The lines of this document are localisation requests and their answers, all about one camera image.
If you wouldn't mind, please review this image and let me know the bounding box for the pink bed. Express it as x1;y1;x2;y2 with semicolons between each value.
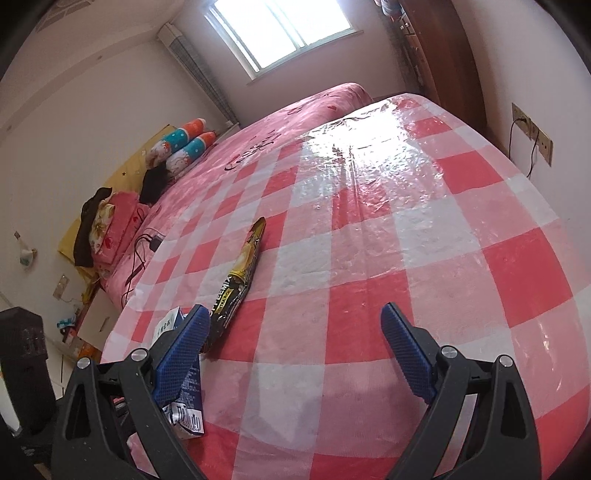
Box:
94;82;375;315

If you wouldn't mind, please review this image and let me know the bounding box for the wall hook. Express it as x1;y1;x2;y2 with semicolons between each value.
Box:
13;230;38;269

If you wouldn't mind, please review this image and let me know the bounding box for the air conditioner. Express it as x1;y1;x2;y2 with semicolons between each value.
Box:
28;0;82;36

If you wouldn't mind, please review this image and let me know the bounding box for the wall socket panel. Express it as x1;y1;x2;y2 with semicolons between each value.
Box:
510;102;554;166

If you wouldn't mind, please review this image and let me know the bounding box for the white nightstand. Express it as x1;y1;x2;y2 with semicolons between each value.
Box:
76;290;124;354

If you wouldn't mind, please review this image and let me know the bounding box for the window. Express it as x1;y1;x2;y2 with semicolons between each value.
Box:
202;0;364;85

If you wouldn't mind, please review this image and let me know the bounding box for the black gold coffee packet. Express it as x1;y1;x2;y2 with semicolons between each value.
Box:
202;215;268;357

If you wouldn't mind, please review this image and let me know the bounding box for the black cloth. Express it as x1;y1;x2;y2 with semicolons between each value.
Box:
139;165;172;204

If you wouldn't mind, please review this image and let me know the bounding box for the yellow headboard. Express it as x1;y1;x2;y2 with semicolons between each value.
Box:
57;122;177;278

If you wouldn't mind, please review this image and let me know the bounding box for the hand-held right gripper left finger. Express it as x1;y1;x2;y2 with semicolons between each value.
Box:
51;304;213;480

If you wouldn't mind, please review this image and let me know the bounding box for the dark brown cloth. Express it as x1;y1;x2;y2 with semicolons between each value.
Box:
73;186;114;268

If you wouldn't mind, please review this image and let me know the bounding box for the wooden cabinet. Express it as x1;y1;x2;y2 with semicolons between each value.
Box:
373;0;491;133

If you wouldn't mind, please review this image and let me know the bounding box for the cartoon bolster pillow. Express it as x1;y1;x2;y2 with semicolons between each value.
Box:
165;131;219;176
147;118;208;165

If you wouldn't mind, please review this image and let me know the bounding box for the dark blue milk carton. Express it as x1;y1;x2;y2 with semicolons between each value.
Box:
150;306;206;437

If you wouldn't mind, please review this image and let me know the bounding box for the pink pillow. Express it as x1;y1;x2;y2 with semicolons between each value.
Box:
94;191;153;267

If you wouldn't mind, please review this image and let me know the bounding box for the black wall cable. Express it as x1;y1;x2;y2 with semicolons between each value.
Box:
507;117;541;179

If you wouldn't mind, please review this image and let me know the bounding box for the floral pillow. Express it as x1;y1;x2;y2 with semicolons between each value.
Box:
89;200;116;253

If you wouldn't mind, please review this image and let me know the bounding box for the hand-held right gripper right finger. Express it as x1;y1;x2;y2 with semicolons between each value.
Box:
379;302;544;480

